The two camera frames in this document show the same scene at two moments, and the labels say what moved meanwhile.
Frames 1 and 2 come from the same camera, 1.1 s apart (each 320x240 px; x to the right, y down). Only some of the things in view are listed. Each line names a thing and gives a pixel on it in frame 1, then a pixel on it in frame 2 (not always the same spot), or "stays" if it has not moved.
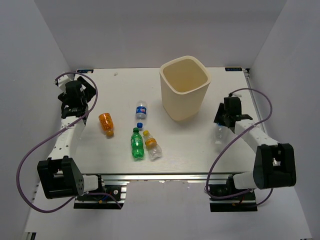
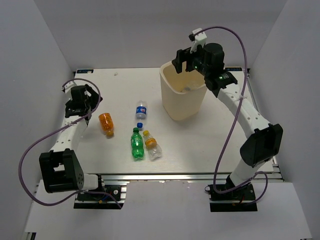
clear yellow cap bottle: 154,151 stays
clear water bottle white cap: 222,135 to 195,84
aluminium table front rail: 167,177 stays
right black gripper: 218,118 to 184,56
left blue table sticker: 85,71 stays
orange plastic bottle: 106,123 stays
